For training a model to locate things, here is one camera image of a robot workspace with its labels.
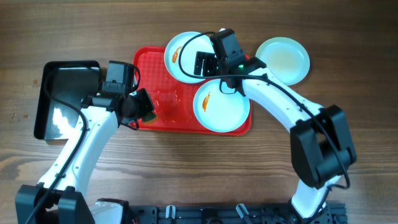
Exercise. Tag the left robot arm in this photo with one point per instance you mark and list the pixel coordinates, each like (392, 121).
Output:
(59, 195)

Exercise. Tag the black water basin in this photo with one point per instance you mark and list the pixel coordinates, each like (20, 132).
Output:
(69, 81)

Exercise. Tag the white plate back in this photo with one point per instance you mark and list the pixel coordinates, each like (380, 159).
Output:
(200, 44)

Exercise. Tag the red plastic tray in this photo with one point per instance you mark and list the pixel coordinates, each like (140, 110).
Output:
(172, 99)

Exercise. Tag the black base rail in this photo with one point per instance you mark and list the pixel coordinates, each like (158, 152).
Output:
(278, 213)

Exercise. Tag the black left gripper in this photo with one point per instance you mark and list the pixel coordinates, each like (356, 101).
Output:
(147, 106)

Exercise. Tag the orange green sponge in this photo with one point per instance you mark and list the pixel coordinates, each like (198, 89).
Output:
(149, 117)

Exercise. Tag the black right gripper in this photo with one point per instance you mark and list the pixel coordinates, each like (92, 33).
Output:
(209, 59)

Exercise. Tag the white plate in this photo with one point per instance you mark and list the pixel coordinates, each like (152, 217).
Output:
(287, 59)
(219, 108)
(200, 44)

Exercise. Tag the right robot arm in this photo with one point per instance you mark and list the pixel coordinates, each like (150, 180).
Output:
(321, 145)

